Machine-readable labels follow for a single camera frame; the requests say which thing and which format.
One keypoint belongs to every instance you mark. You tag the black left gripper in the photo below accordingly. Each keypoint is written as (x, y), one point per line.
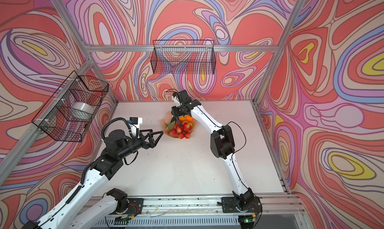
(149, 144)

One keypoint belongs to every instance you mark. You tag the small orange fake tangerine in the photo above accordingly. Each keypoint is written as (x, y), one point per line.
(189, 118)

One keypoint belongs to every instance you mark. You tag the black wire basket wall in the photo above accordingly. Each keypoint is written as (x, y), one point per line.
(58, 122)
(178, 56)

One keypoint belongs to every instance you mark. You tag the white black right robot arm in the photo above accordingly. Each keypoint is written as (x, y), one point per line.
(222, 145)

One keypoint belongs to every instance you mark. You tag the red fake grape bunch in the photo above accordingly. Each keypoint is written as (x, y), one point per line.
(180, 129)

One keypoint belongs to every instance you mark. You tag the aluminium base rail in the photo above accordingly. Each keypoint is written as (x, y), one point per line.
(212, 211)

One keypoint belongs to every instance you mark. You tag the black wire basket left wall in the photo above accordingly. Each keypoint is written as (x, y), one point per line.
(58, 122)

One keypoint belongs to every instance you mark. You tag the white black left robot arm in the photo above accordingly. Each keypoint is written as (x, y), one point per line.
(95, 175)

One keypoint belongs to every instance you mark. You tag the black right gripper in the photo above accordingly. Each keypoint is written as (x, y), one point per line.
(174, 110)

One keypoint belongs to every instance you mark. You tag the translucent peach fruit bowl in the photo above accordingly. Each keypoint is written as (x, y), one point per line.
(170, 119)

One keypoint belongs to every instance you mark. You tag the black wire basket back wall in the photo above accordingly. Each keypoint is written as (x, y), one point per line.
(178, 56)

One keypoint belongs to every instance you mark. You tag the silver tape roll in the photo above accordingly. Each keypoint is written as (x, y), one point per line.
(82, 110)

